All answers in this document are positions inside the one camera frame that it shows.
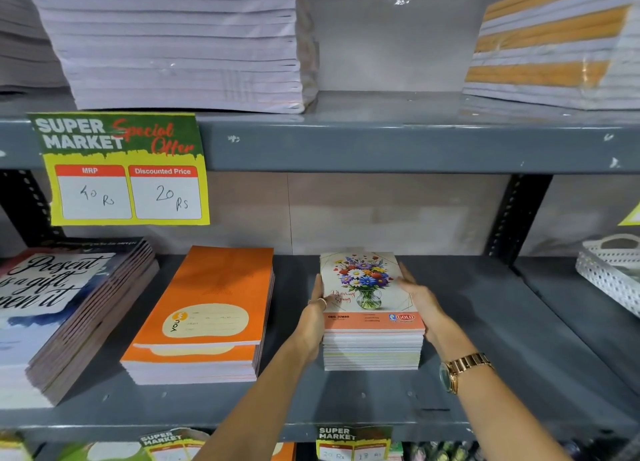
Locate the person's left forearm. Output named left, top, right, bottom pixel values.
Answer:
left=192, top=338, right=325, bottom=461

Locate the person's right forearm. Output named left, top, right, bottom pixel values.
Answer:
left=431, top=337, right=570, bottom=461

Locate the gold wristwatch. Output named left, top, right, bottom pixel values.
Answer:
left=439, top=352, right=495, bottom=395

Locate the large yellow green price sign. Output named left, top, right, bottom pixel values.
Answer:
left=27, top=111, right=211, bottom=226

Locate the stack of orange-striped notebooks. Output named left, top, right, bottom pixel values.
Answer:
left=462, top=0, right=640, bottom=111

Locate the stack of orange notebooks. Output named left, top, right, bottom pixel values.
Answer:
left=120, top=246, right=275, bottom=386

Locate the person's left hand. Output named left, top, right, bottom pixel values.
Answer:
left=292, top=274, right=329, bottom=357

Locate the stack of white notebooks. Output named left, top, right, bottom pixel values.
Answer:
left=20, top=0, right=320, bottom=115

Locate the white perforated plastic basket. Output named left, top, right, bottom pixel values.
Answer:
left=575, top=234, right=640, bottom=319

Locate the small yellow green price sign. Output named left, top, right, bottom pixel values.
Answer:
left=315, top=425, right=394, bottom=461
left=138, top=428, right=211, bottom=461

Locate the stack of script-cover notebooks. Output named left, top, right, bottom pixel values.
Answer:
left=0, top=238, right=160, bottom=409

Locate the person's right hand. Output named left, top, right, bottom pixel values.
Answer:
left=396, top=262, right=460, bottom=359

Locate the grey metal shelf rack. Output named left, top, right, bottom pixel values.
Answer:
left=0, top=91, right=640, bottom=461

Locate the stack of grey notebooks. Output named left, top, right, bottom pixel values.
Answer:
left=0, top=0, right=71, bottom=96

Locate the stack of flower-cover notebooks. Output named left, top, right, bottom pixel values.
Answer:
left=319, top=253, right=426, bottom=372

